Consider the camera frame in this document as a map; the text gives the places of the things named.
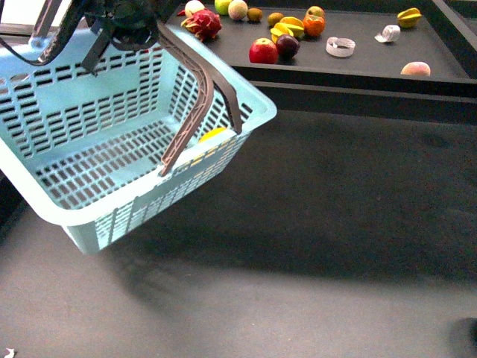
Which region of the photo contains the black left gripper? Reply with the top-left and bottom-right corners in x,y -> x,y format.
81,1 -> 186,74

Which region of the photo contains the brown front basket handle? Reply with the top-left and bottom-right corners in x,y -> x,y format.
157,21 -> 214,177

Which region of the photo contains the brown basket handle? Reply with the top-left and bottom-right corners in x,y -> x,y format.
211,66 -> 242,134
157,21 -> 214,177

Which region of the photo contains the light blue plastic basket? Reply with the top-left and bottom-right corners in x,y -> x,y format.
1,28 -> 277,254

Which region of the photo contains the yellow mango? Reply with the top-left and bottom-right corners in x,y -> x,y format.
198,127 -> 227,143

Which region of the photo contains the white onion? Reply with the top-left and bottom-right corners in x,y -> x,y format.
184,0 -> 205,17

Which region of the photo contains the pink dragon fruit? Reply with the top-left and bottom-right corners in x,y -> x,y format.
180,9 -> 222,42

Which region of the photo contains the green apple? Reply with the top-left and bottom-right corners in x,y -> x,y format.
214,0 -> 232,16

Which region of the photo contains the beige cantaloupe melon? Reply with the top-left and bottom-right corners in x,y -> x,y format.
227,0 -> 248,21

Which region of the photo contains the brown kiwi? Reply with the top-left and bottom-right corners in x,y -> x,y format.
247,7 -> 263,22

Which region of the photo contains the red apple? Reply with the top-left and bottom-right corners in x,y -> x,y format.
248,37 -> 279,64

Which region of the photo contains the brown-green round fruit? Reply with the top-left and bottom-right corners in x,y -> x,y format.
268,12 -> 284,28

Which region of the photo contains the dark purple plum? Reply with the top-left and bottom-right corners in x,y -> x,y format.
276,34 -> 300,59

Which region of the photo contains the yellow starfruit near persimmon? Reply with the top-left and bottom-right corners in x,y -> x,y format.
270,16 -> 304,43

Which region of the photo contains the orange persimmon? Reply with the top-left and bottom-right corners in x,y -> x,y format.
303,15 -> 326,37

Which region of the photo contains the black fruit display tray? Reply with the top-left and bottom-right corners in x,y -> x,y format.
163,0 -> 477,126

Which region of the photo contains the yellow starfruit far right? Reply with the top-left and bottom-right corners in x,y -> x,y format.
397,7 -> 423,28

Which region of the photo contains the pink peach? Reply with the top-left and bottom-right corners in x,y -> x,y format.
400,61 -> 432,77

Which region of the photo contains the white tape ring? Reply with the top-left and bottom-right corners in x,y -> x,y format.
326,36 -> 356,58

